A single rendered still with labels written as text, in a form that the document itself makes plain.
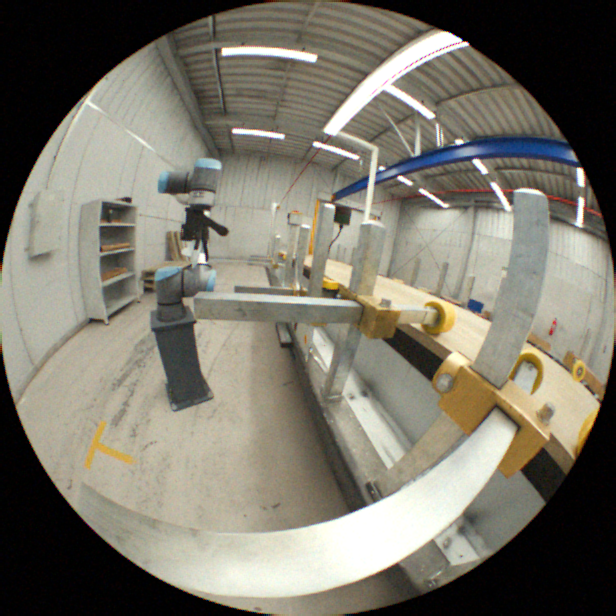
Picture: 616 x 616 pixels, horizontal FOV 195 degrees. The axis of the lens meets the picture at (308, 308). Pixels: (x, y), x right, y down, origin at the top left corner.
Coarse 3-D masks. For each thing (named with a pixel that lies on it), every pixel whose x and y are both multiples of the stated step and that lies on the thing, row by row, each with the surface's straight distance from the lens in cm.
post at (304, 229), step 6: (300, 228) 80; (306, 228) 79; (300, 234) 78; (306, 234) 79; (300, 240) 78; (306, 240) 79; (300, 246) 78; (306, 246) 79; (300, 252) 78; (300, 258) 78; (300, 264) 79; (294, 270) 80; (300, 270) 79; (294, 276) 79; (300, 276) 80; (294, 282) 80; (300, 282) 80
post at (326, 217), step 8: (328, 208) 56; (320, 216) 57; (328, 216) 55; (320, 224) 55; (328, 224) 55; (320, 232) 54; (328, 232) 55; (320, 240) 54; (328, 240) 55; (320, 248) 54; (328, 248) 55; (320, 256) 54; (312, 264) 57; (320, 264) 55; (312, 272) 56; (320, 272) 55; (312, 280) 55; (320, 280) 56; (312, 288) 55; (320, 288) 56; (312, 296) 56; (320, 296) 57; (312, 328) 61; (312, 336) 62
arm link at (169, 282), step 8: (160, 272) 103; (168, 272) 101; (176, 272) 103; (160, 280) 103; (168, 280) 102; (176, 280) 102; (160, 288) 104; (168, 288) 103; (176, 288) 102; (160, 296) 106; (168, 296) 104; (176, 296) 105; (184, 296) 106
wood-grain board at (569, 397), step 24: (336, 264) 197; (384, 288) 97; (408, 288) 129; (456, 312) 96; (432, 336) 46; (456, 336) 55; (480, 336) 69; (552, 360) 110; (552, 384) 69; (576, 384) 103; (576, 408) 71; (552, 432) 43; (576, 432) 56; (552, 456) 45; (576, 456) 49
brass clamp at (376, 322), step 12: (360, 300) 30; (372, 300) 30; (372, 312) 27; (384, 312) 27; (396, 312) 29; (360, 324) 29; (372, 324) 27; (384, 324) 28; (396, 324) 30; (372, 336) 28; (384, 336) 29
